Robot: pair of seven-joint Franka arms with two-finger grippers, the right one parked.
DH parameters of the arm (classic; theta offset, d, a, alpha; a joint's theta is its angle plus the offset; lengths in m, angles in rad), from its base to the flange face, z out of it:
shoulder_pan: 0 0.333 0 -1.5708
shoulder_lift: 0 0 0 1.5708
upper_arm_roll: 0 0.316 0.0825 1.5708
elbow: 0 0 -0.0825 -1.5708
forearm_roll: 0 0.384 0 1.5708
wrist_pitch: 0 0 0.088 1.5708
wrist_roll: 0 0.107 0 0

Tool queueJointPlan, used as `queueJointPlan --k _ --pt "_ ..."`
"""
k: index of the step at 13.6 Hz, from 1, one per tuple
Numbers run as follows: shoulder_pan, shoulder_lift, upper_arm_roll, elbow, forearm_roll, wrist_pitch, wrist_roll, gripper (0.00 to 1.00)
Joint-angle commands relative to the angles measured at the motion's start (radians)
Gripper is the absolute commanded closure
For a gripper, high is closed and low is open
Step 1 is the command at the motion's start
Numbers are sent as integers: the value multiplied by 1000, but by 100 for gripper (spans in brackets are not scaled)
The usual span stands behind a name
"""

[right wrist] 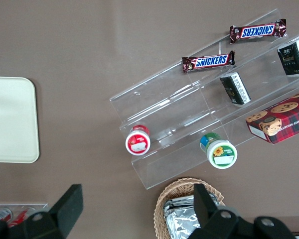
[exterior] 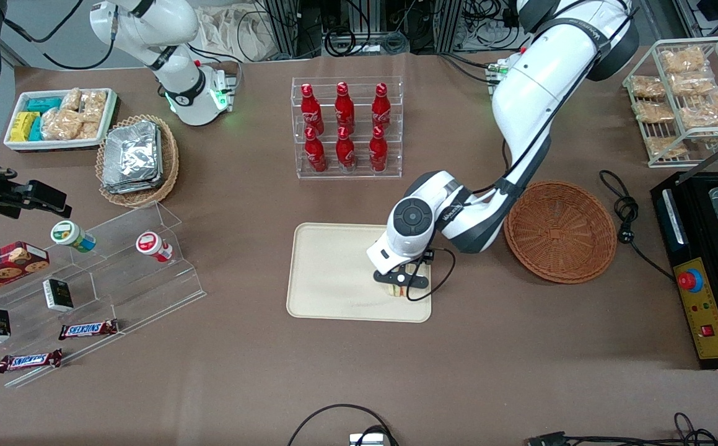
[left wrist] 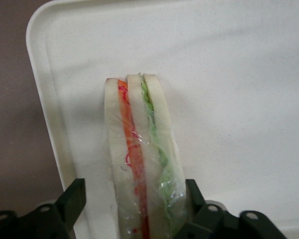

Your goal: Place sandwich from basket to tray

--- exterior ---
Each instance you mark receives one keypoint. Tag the black machine with yellow panel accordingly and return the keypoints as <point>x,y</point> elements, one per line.
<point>705,260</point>

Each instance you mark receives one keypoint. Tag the snickers chocolate bar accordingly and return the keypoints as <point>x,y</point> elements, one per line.
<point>88,329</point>
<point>30,360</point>

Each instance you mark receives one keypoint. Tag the clear acrylic bottle rack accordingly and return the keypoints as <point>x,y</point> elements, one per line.
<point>358,175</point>

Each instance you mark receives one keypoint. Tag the white rectangular snack tray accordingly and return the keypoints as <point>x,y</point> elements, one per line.
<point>55,145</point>

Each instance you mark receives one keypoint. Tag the red emergency stop button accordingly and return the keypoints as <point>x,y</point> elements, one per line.
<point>688,280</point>

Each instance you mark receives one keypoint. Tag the beige plastic tray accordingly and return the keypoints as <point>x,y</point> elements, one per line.
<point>334,272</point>

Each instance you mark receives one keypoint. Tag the bagged rice cracker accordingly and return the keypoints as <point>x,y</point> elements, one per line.
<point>72,99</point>
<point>89,131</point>
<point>94,105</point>
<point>61,125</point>

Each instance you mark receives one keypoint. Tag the clear acrylic stepped shelf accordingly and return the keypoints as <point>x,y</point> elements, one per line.
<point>123,291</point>

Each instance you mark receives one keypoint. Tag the green lid yogurt cup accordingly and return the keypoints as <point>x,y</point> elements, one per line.
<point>70,235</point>

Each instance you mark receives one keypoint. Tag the teal snack pack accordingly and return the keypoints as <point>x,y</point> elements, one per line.
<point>36,130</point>
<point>43,104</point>

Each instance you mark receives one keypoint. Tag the light oval wicker basket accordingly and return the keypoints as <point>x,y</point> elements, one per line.
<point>170,161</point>

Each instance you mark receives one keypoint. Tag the aluminium frame profile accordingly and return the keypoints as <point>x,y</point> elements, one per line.
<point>284,25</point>

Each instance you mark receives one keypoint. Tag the white cloth bag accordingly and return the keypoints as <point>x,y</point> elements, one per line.
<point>235,31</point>

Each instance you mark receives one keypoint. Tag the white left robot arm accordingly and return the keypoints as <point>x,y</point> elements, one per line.
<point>532,93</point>

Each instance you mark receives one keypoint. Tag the small silver device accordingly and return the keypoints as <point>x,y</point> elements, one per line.
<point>368,440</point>

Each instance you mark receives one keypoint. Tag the brown round wicker basket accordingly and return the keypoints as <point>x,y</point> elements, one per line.
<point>560,232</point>

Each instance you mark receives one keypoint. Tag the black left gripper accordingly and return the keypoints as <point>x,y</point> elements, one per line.
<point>429,256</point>

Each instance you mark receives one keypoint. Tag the red lid yogurt cup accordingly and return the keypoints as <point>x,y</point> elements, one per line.
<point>151,244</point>

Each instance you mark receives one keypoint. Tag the silver foil packs stack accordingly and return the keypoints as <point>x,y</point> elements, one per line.
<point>131,158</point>

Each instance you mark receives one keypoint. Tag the red cola bottle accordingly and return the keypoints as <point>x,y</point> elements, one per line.
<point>378,153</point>
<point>381,108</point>
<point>315,155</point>
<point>311,111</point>
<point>345,153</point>
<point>344,108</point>

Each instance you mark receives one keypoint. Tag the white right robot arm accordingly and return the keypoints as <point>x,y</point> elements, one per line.
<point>179,74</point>

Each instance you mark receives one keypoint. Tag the yellow snack pack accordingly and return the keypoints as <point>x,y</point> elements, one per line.
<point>23,126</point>

